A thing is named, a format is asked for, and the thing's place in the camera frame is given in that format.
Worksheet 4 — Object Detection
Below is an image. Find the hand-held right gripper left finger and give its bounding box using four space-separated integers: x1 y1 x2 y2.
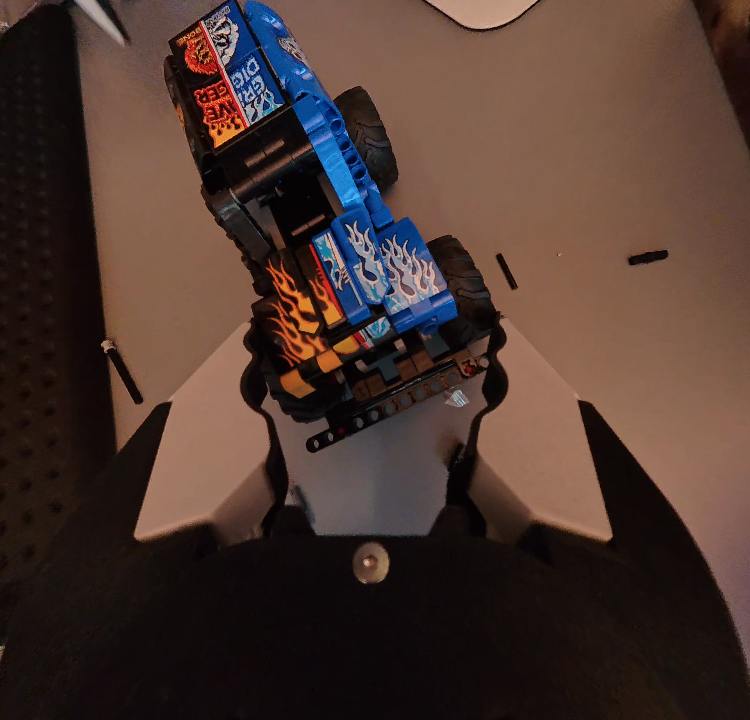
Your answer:
134 320 294 543

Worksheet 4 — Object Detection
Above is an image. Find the dark perforated chair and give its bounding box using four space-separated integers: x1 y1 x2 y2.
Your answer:
0 5 118 615

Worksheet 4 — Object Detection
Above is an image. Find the brick-built monster truck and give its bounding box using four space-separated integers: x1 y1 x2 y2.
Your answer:
163 0 499 454

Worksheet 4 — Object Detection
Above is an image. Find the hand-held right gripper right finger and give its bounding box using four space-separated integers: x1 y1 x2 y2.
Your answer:
445 315 614 544

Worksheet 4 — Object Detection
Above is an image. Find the long black axle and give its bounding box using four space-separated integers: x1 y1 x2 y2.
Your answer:
101 339 145 406

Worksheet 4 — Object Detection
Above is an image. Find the red rim toy wheel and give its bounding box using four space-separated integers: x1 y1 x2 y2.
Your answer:
253 298 338 424

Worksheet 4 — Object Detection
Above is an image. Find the grey desk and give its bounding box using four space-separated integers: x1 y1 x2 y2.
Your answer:
70 0 750 674

